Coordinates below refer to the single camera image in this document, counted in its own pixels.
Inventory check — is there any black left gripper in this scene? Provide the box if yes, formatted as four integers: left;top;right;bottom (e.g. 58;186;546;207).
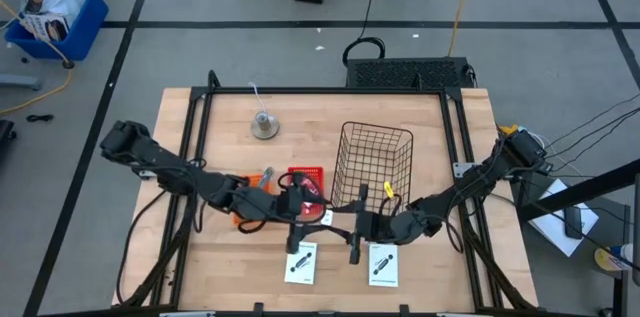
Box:
277;171;335;255

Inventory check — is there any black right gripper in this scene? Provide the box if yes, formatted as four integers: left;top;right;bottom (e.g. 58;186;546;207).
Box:
330;183;402;265

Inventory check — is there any white green Acer box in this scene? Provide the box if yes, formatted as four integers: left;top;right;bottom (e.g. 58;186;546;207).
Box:
284;240;319;286
367;242;400;288

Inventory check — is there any teal black braided cable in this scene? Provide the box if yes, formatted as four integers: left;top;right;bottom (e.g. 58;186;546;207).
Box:
258;166;276;191

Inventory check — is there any black wire basket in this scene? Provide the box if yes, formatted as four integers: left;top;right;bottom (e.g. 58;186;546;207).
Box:
330;120;415;211

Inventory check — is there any blue plastic bin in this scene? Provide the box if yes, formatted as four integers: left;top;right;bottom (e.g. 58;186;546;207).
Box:
4;0;110;62

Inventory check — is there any red plastic basket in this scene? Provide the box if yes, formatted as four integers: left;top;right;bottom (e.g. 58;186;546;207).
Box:
287;165;326;219

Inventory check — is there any orange plastic basket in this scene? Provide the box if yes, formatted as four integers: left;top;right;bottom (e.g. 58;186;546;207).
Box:
231;172;275;228

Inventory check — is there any black perforated computer case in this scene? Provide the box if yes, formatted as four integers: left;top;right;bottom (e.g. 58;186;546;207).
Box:
344;56;475;90

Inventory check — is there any white flat board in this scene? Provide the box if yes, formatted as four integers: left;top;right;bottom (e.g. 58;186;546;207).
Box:
527;178;600;258

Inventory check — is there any black phone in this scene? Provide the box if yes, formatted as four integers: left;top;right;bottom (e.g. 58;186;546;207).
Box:
563;205;584;240

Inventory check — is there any black metal beam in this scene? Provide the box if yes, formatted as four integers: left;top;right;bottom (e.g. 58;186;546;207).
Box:
518;158;640;223

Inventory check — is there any yellow white blue bottle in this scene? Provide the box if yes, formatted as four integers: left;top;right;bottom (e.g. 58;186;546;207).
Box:
593;243;640;273

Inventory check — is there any grey metal table foot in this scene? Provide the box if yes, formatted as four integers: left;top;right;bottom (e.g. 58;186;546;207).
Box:
0;73;43;92

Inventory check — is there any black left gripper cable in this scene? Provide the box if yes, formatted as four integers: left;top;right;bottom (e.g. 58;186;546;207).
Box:
276;171;330;225

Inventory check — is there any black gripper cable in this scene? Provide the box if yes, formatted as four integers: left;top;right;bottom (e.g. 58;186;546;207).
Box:
276;171;330;225
376;193;404;219

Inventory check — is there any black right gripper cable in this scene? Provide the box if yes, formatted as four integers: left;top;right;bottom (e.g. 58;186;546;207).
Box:
376;193;404;219

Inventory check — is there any black metal table frame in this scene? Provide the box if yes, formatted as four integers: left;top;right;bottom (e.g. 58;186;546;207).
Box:
112;69;539;311

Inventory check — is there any thin white cable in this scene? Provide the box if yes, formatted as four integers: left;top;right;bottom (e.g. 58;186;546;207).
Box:
247;81;266;114

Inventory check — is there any black coiled cable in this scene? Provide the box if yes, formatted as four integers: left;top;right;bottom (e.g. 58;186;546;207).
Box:
341;0;387;68

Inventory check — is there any black arm base cable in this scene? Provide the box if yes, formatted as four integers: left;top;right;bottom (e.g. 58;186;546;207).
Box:
114;189;171;307

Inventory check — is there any yellow extension cable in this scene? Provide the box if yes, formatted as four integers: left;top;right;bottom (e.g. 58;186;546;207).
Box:
446;0;483;57
0;0;75;116

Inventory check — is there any black power cable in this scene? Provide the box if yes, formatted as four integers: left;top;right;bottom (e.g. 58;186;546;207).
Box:
547;92;640;147
552;108;640;157

